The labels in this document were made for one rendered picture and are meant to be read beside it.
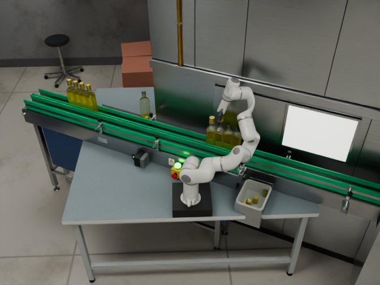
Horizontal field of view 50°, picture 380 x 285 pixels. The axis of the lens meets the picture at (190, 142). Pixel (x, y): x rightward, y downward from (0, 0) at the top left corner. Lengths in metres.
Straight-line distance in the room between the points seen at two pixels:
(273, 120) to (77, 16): 3.49
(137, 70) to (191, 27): 2.16
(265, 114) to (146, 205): 0.94
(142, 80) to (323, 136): 2.58
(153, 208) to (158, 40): 1.07
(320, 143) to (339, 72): 0.49
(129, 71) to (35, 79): 1.50
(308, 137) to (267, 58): 0.56
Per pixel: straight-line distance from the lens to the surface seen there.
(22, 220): 3.77
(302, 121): 2.57
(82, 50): 5.68
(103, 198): 2.70
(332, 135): 2.58
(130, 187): 2.73
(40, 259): 3.47
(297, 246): 2.96
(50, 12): 5.56
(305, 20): 2.30
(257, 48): 2.43
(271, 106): 2.55
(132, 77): 4.63
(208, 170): 2.23
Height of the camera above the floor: 2.69
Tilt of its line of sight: 40 degrees down
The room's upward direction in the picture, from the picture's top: straight up
